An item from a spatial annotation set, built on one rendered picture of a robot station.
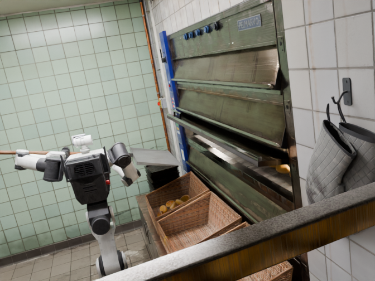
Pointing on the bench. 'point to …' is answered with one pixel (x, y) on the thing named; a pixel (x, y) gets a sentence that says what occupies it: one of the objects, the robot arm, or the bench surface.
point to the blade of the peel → (153, 157)
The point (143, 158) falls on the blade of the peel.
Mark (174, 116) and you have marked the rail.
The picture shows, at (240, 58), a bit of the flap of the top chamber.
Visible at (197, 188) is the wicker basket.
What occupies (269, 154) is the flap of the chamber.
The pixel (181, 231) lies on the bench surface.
